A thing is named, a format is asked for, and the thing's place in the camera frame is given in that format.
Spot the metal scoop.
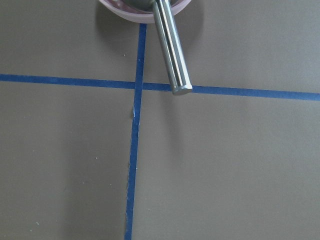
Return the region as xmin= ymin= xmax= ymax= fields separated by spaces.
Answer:
xmin=125 ymin=0 xmax=193 ymax=96

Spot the pink bowl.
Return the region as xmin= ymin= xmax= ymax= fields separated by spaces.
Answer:
xmin=99 ymin=0 xmax=191 ymax=24

